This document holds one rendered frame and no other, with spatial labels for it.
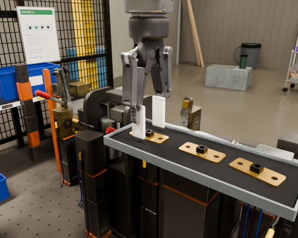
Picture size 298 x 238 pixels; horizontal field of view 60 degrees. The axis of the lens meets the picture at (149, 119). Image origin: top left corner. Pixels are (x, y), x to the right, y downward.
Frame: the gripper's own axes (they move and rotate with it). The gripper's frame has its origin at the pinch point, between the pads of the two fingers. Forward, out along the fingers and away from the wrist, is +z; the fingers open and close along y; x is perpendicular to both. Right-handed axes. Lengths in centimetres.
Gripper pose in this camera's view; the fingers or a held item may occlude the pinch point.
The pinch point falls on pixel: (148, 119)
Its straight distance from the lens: 54.5
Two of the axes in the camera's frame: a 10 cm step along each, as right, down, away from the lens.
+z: 0.0, 9.3, 3.7
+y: 5.9, -3.0, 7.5
